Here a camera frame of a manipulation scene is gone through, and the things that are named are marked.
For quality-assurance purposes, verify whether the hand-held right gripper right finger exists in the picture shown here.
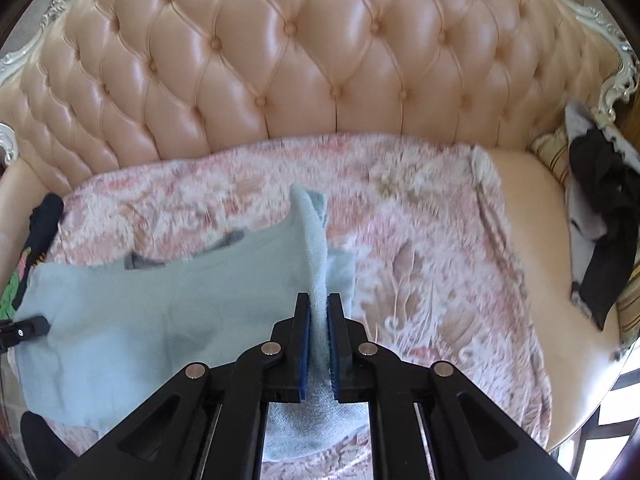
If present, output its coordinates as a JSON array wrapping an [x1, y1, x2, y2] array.
[[326, 292, 576, 480]]

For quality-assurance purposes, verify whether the pink floral blanket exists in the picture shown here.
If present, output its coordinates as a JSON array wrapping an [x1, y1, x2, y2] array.
[[47, 132, 553, 480]]

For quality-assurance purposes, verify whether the black dinosaur print t-shirt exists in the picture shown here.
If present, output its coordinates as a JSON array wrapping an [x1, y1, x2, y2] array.
[[0, 194, 66, 323]]

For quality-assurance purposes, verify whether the grey white garment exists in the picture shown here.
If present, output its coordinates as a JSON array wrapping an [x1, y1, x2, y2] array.
[[564, 100, 626, 311]]

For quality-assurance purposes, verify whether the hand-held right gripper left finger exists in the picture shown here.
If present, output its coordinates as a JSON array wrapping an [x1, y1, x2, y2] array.
[[55, 292, 314, 480]]

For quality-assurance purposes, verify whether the black garment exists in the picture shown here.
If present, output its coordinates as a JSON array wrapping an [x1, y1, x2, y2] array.
[[570, 130, 640, 331]]

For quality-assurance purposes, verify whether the person's dark clothing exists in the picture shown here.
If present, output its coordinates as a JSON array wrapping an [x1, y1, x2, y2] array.
[[20, 412, 76, 480]]

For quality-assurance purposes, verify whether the large grid window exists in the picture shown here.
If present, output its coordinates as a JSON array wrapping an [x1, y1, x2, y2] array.
[[555, 355, 640, 480]]

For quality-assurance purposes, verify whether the striped cushion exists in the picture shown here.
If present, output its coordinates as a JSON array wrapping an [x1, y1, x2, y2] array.
[[530, 127, 640, 348]]

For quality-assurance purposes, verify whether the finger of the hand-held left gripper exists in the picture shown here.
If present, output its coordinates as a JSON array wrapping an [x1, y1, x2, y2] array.
[[0, 315, 51, 353]]

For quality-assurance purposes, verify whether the light blue shirt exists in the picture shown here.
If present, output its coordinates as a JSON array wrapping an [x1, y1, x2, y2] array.
[[10, 183, 371, 463]]

